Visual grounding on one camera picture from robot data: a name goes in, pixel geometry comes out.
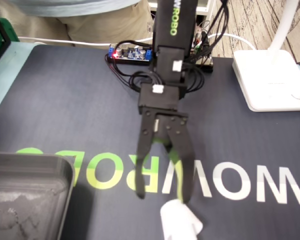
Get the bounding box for green plastic object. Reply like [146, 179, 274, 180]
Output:
[0, 17, 19, 44]

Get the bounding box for dark grey printed desk mat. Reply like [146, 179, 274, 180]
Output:
[0, 44, 300, 240]

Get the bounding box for white desk lamp base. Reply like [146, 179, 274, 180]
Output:
[231, 49, 300, 113]

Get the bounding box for black plastic tray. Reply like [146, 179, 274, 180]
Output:
[0, 150, 76, 240]

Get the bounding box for person in beige trousers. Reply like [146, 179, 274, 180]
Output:
[0, 0, 156, 49]

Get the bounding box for black arm wire bundle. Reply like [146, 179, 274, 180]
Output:
[104, 0, 231, 101]

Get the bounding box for black truss frame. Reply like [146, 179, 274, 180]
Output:
[0, 7, 11, 74]

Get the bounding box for motor driver circuit board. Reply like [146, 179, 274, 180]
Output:
[191, 21, 215, 74]

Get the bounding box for white plastic tube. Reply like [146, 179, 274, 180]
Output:
[159, 198, 191, 227]

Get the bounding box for white desk lamp neck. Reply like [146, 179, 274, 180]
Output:
[268, 0, 300, 66]

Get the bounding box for blue converter circuit board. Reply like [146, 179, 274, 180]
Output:
[107, 42, 154, 62]

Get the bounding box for black circuit board holder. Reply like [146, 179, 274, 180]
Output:
[105, 53, 153, 67]

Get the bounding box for white power cable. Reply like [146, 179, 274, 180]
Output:
[16, 32, 256, 51]

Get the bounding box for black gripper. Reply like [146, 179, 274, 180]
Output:
[135, 106, 195, 204]

